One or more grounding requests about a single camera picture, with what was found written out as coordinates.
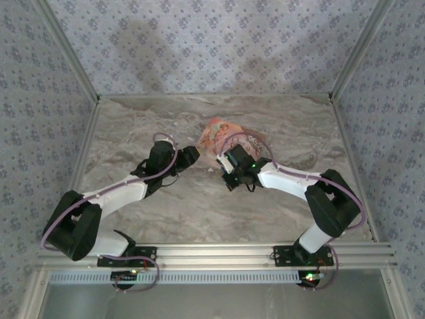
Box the small controller board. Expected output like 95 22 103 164
298 270 325 285
111 270 139 283

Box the grey metal sheet panel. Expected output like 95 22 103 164
41 284 396 319

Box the aluminium table side rail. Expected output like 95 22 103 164
64 99 102 197
331 98 379 242

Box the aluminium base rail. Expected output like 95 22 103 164
37 242 398 270

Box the white slotted cable duct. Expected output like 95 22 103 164
48 269 321 286

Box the aluminium frame post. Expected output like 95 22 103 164
33 0 101 104
327 0 398 102

